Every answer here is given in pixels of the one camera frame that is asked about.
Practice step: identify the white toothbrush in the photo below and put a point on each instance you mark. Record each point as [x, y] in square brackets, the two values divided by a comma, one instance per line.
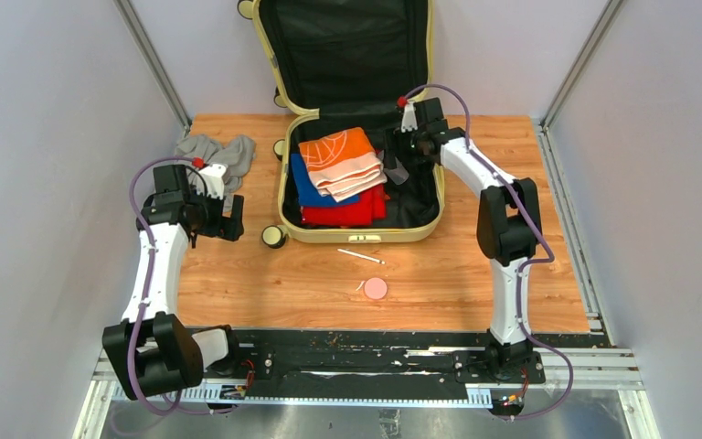
[362, 256]

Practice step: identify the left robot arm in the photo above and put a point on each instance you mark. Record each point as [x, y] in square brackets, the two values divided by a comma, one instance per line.
[152, 353]

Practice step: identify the red shirt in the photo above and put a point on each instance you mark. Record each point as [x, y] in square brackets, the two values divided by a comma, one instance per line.
[370, 207]

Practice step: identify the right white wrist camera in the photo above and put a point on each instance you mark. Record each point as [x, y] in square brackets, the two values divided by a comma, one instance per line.
[409, 122]

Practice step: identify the clear plastic cup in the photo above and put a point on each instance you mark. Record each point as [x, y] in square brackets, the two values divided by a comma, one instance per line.
[398, 174]

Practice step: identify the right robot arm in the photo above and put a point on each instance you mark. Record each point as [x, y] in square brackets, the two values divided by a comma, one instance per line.
[508, 228]

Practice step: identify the orange white towel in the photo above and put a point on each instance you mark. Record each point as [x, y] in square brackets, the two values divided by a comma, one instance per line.
[343, 164]

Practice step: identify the grey crumpled cloth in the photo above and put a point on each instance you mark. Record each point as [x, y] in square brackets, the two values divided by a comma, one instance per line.
[236, 156]

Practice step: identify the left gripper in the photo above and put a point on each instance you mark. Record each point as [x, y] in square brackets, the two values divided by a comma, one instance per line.
[229, 227]

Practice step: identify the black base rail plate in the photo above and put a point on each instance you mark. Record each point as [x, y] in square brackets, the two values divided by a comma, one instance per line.
[376, 365]

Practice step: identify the pink round lid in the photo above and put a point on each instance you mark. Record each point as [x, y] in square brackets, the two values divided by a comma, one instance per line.
[375, 288]

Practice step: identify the cream open suitcase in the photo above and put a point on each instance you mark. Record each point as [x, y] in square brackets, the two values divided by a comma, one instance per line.
[344, 64]

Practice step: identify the blue cloth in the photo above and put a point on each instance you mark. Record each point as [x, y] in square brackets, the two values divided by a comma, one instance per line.
[308, 195]

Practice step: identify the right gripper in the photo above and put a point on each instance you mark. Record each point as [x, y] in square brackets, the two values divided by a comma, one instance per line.
[399, 140]

